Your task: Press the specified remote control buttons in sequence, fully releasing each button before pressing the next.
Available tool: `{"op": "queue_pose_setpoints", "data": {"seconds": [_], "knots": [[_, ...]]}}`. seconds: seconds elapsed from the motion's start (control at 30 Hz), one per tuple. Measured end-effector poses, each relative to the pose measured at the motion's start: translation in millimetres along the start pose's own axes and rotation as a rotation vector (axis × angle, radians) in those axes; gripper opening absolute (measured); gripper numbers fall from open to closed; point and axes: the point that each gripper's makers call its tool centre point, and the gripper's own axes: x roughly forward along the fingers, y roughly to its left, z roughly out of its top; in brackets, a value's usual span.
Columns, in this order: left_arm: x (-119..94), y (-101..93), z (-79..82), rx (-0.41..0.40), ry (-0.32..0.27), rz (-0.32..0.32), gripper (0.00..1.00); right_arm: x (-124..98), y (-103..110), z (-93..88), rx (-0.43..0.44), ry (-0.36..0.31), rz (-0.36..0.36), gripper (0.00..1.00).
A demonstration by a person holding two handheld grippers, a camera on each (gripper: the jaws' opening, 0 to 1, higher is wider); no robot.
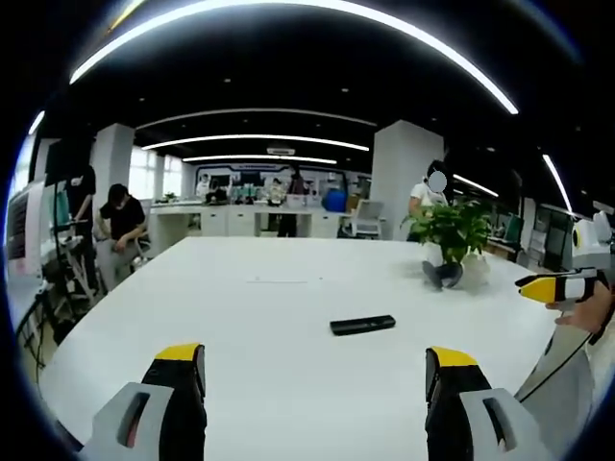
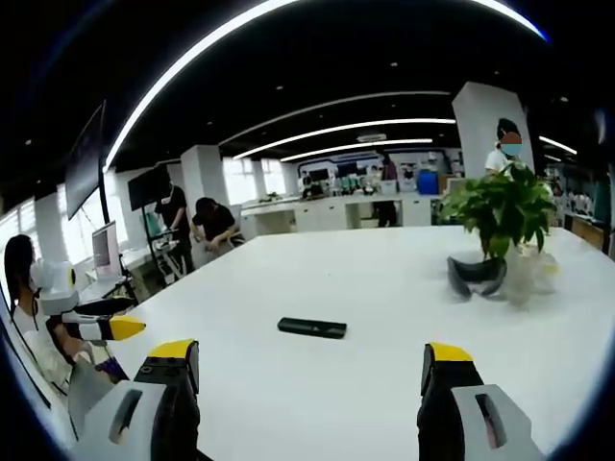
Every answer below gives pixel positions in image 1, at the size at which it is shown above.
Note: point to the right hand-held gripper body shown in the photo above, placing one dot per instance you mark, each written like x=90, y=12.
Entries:
x=588, y=240

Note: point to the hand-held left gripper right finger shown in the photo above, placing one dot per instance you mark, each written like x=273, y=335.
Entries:
x=461, y=413

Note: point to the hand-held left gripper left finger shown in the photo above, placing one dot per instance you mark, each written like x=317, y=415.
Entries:
x=163, y=413

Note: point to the black remote control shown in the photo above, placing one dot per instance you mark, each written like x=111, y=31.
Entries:
x=362, y=324

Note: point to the person's right hand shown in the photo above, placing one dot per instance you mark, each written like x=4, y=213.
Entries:
x=583, y=312

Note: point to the dark round plant pot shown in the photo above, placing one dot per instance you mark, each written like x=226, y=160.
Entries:
x=444, y=274

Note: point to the green potted plant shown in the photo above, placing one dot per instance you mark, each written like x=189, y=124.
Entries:
x=449, y=228

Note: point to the white pillar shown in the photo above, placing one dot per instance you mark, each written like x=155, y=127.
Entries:
x=406, y=177
x=113, y=163

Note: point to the white office chair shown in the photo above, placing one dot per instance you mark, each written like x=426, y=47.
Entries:
x=367, y=217

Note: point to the white counter desk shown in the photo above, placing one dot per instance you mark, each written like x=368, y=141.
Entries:
x=240, y=218

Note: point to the blue water barrel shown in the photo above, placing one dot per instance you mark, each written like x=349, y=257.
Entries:
x=335, y=199

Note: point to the black monitor on stand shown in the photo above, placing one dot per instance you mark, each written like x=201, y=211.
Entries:
x=67, y=161

